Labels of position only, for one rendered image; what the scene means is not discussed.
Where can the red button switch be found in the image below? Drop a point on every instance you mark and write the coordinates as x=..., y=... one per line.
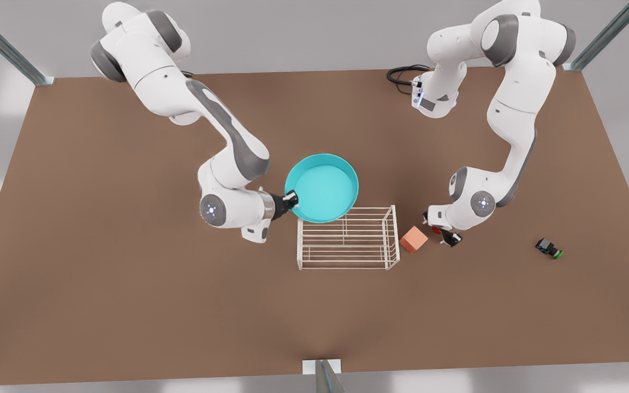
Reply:
x=436, y=230

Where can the teal round plate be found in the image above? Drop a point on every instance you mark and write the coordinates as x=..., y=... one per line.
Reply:
x=322, y=188

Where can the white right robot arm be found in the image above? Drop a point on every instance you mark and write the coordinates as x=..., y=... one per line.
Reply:
x=227, y=136

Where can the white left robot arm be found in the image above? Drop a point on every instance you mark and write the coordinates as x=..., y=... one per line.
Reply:
x=516, y=109

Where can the orange cube block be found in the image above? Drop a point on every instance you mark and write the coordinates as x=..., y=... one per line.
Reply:
x=414, y=239

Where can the green button switch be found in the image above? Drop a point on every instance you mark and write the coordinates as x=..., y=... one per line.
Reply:
x=548, y=248

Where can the silver frame post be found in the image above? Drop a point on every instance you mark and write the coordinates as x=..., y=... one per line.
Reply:
x=325, y=376
x=604, y=35
x=3, y=46

